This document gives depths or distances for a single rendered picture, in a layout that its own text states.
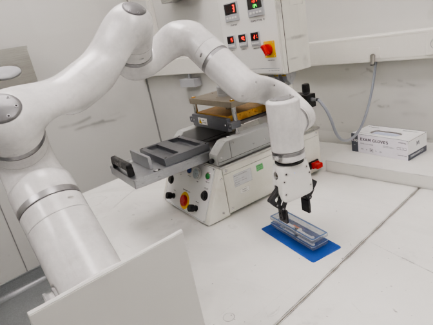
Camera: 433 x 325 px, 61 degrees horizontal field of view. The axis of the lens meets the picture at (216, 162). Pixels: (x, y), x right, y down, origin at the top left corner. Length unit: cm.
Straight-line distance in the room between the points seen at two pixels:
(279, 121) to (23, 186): 56
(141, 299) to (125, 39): 58
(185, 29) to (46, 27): 169
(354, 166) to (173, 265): 92
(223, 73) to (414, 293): 66
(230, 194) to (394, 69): 82
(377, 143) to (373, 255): 57
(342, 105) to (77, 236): 134
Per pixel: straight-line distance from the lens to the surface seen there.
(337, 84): 173
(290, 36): 132
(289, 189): 96
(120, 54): 93
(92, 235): 69
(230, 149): 118
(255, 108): 130
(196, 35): 102
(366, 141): 150
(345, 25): 168
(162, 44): 105
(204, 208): 121
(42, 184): 73
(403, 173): 135
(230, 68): 96
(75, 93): 86
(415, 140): 145
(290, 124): 91
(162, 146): 128
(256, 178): 126
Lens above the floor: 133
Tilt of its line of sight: 19 degrees down
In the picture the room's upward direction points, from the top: 11 degrees counter-clockwise
